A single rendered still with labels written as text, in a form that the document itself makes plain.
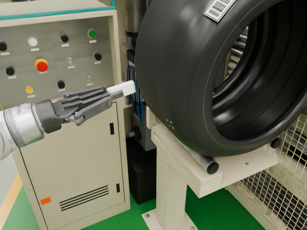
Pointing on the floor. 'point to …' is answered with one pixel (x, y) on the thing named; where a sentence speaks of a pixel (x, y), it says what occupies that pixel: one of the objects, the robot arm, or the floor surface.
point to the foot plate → (153, 223)
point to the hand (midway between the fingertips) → (121, 90)
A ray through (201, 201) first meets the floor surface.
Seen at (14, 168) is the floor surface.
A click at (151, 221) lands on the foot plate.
